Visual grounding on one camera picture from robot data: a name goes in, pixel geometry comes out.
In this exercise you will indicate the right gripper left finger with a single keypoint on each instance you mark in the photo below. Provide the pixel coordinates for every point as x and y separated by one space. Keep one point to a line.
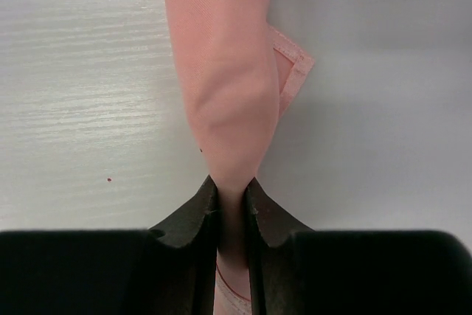
166 269

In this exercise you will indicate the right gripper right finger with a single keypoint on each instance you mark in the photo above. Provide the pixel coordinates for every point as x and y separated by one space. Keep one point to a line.
296 270

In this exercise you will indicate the pink cloth napkin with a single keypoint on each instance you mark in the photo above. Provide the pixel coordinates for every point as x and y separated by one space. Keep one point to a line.
238 75

